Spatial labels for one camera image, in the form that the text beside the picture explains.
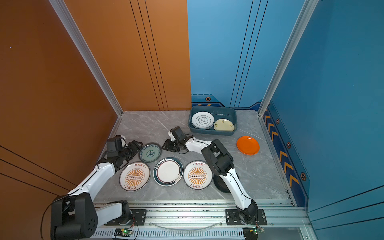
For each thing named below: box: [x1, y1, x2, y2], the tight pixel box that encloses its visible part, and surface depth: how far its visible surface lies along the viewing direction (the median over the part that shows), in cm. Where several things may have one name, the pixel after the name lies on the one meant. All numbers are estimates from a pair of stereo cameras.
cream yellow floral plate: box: [213, 118, 235, 132], surface depth 113 cm
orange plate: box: [236, 136, 260, 156], surface depth 101 cm
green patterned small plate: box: [138, 143, 162, 163], surface depth 98 cm
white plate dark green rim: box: [153, 157, 184, 187], surface depth 89 cm
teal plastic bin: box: [188, 105, 238, 136], surface depth 114 cm
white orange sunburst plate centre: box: [183, 160, 213, 191], surface depth 88 cm
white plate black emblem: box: [191, 111, 214, 130], surface depth 115 cm
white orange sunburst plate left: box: [119, 161, 151, 192], surface depth 88 cm
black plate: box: [213, 174, 231, 194], surface depth 84 cm
